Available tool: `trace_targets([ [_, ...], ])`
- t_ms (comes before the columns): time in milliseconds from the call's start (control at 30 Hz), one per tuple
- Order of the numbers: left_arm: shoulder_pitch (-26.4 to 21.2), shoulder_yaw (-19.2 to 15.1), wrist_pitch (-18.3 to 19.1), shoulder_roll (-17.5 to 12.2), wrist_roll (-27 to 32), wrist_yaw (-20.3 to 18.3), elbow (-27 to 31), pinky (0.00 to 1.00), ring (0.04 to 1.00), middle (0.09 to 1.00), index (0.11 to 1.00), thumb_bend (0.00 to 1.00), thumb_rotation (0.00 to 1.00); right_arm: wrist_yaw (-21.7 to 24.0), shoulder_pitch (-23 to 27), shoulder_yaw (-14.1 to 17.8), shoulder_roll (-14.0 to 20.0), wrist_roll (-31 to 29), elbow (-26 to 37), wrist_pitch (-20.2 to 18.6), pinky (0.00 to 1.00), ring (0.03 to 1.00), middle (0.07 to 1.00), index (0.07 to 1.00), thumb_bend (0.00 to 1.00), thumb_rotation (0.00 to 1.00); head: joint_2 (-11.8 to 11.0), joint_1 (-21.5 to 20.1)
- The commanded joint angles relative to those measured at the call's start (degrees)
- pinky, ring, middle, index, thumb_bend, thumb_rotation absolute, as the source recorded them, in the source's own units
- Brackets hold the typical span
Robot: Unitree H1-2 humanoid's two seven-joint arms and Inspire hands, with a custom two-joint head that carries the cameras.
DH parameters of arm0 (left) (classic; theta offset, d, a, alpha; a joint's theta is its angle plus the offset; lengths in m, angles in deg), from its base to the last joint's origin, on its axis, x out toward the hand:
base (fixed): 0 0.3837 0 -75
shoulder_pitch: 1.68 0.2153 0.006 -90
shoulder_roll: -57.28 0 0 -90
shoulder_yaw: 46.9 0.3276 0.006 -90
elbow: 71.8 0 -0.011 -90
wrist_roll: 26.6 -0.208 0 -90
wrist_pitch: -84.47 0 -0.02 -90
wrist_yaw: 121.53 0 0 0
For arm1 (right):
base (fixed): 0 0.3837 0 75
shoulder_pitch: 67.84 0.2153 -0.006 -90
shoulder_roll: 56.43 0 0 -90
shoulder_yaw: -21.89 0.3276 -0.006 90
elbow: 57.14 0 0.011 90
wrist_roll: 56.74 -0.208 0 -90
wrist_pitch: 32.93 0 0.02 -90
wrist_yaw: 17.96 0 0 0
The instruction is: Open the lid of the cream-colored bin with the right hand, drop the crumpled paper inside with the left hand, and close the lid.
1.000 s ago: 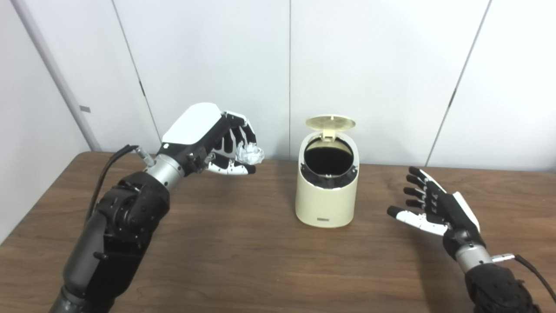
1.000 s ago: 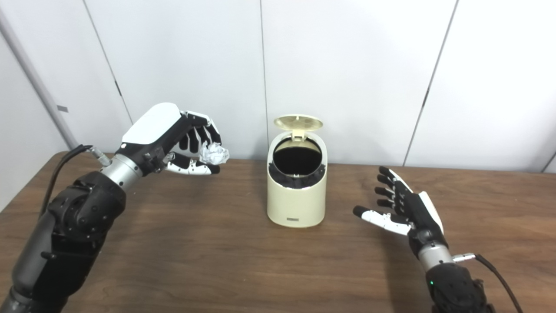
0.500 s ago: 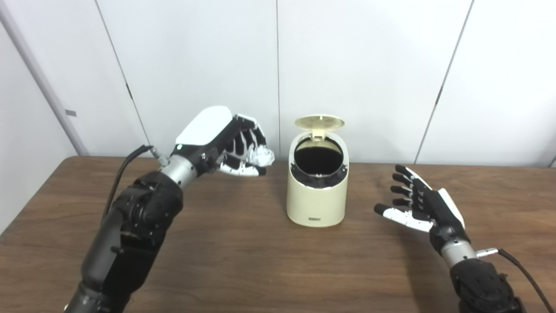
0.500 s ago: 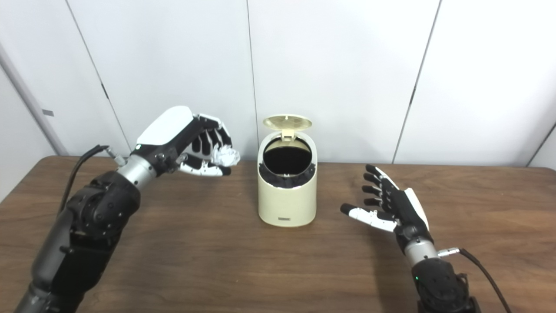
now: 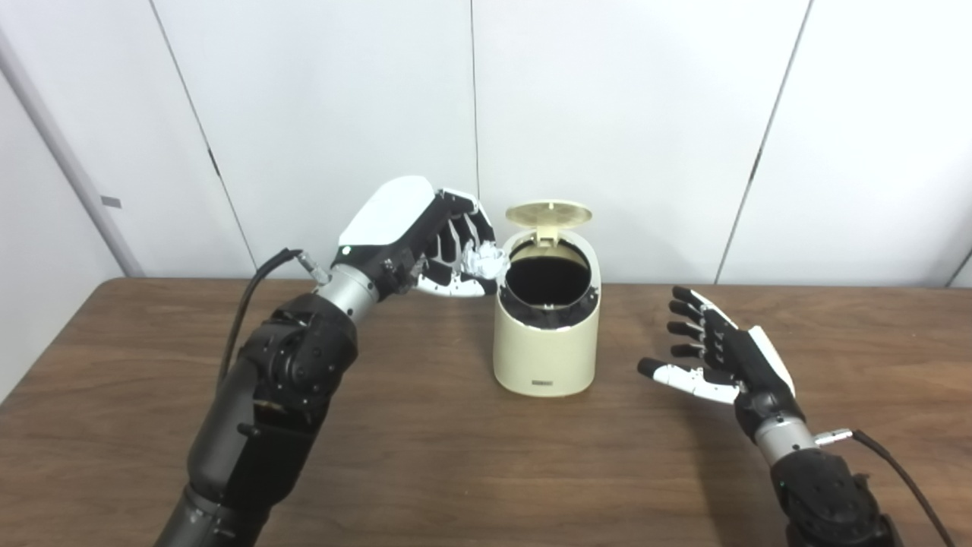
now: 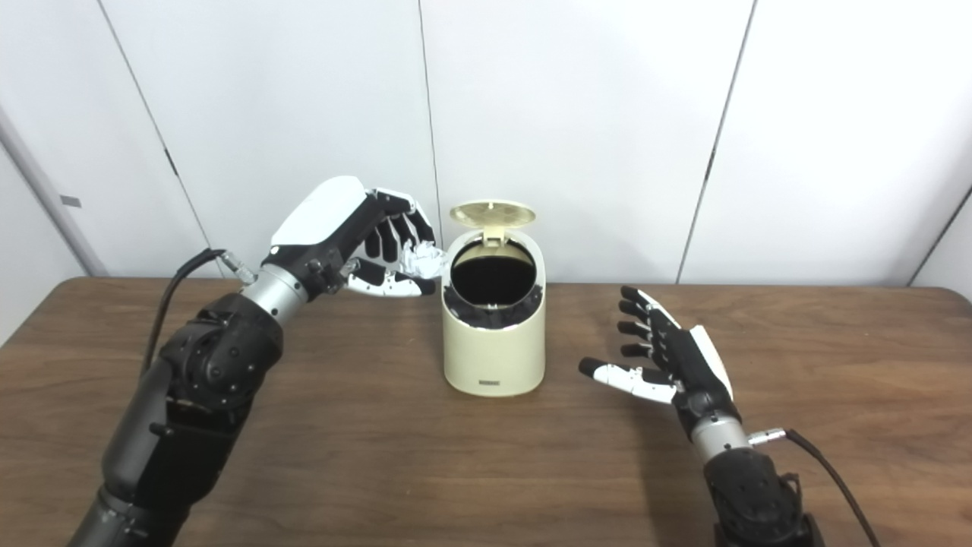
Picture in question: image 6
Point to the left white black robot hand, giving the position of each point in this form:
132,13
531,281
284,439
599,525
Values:
326,216

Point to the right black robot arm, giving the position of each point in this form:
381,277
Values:
752,490

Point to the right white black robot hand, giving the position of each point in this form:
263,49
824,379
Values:
695,365

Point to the grey wall post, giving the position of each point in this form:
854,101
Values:
53,197

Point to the cream round bin lid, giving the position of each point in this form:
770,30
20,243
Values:
492,214

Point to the cream-colored round bin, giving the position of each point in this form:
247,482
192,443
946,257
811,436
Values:
493,357

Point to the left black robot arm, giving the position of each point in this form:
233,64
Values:
190,410

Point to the black bin liner bag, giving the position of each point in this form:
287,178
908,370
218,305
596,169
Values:
490,285

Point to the white paper ball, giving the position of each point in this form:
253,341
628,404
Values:
427,260

